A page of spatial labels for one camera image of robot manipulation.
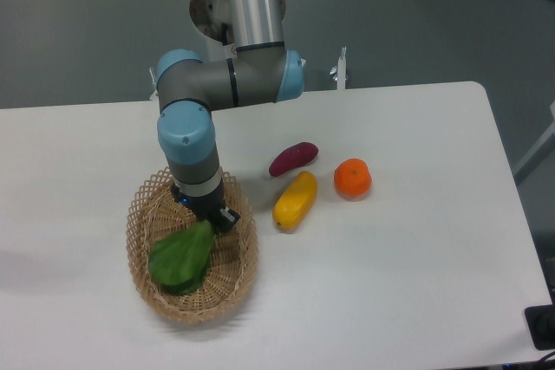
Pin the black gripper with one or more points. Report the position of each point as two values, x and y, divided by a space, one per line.
207 202

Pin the green bok choy vegetable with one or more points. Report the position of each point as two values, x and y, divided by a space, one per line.
179 263

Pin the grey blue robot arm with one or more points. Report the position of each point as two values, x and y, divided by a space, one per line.
189 90

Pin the woven wicker basket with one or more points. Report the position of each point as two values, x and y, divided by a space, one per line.
154 215

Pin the yellow mango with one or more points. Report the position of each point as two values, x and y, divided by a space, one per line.
295 202

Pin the purple sweet potato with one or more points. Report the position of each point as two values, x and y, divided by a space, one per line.
292 158

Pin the orange tangerine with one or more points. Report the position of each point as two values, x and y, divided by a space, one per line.
352 178

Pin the white table leg right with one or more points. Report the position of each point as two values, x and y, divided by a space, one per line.
535 155

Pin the black device at table edge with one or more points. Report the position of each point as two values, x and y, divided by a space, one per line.
540 322

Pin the white metal frame bracket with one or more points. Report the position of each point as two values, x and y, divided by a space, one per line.
154 94

